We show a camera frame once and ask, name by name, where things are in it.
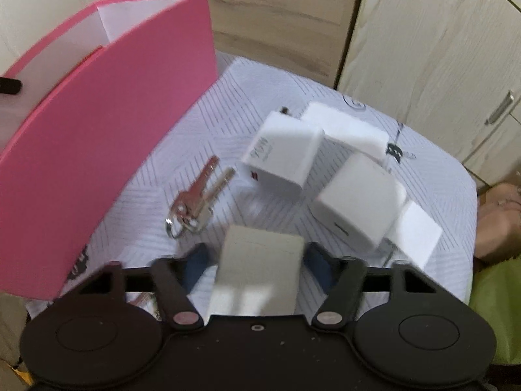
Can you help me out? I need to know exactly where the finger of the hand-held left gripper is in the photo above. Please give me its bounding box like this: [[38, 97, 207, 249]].
[[0, 77, 23, 95]]

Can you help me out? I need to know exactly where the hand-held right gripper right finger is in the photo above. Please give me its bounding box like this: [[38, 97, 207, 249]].
[[303, 242, 440, 330]]

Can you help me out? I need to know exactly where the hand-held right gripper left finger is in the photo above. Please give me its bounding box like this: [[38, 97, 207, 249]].
[[75, 243, 210, 331]]

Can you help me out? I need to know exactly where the cream remote control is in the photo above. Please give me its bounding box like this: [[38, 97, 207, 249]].
[[207, 225, 306, 317]]

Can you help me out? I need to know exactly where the silver key bunch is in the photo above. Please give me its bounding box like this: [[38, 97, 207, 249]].
[[165, 157, 237, 239]]

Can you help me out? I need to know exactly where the pink cardboard box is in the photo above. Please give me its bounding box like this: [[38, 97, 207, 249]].
[[0, 0, 218, 300]]

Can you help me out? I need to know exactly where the white charger with grey print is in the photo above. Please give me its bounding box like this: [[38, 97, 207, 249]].
[[240, 111, 325, 198]]

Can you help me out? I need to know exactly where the white power bank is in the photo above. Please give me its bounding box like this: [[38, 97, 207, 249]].
[[301, 102, 388, 162]]

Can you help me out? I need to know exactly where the white printed table cloth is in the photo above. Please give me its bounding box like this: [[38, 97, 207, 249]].
[[24, 51, 479, 323]]

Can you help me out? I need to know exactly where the lime green cloth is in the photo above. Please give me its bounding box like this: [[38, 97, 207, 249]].
[[468, 253, 521, 368]]

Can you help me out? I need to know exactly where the light wooden wardrobe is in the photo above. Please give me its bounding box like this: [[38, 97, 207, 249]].
[[334, 0, 521, 189]]

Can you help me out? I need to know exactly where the wooden shelf cabinet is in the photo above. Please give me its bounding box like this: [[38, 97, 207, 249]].
[[187, 0, 367, 90]]

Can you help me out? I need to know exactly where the metal wardrobe handle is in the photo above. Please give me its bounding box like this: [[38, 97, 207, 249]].
[[484, 91, 516, 126]]

